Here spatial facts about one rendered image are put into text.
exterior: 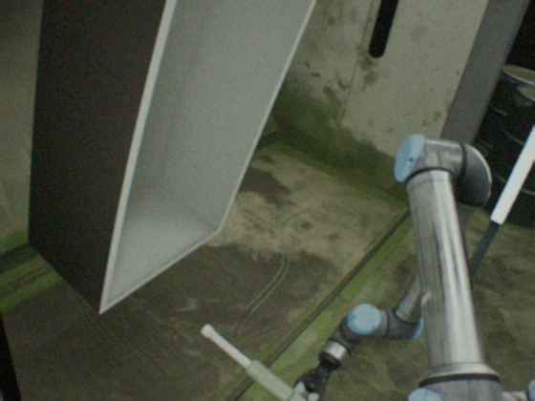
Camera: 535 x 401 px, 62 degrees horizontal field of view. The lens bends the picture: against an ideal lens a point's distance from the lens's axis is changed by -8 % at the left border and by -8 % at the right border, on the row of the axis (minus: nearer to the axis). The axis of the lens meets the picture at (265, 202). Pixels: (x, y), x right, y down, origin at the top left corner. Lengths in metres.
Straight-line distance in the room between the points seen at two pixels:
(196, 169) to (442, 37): 1.71
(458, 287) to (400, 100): 2.16
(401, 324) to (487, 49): 1.79
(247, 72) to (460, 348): 1.02
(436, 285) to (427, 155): 0.31
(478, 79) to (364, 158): 0.91
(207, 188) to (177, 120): 0.27
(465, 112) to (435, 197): 1.89
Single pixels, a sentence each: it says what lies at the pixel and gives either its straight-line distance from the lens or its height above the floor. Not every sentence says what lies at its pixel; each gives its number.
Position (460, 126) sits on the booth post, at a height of 0.68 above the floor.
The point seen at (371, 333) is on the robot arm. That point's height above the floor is 0.52.
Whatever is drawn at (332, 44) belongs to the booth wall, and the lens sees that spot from 3.15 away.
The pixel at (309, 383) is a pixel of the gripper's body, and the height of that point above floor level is 0.36.
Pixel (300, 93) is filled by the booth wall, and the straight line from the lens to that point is 3.32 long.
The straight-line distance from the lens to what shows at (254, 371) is 1.44.
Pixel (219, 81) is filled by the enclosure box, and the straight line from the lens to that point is 1.60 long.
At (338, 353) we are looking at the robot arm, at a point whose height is 0.41.
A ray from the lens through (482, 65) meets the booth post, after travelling 2.86.
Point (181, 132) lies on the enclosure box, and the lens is 1.76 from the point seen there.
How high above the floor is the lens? 1.52
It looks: 32 degrees down
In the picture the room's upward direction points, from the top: 12 degrees clockwise
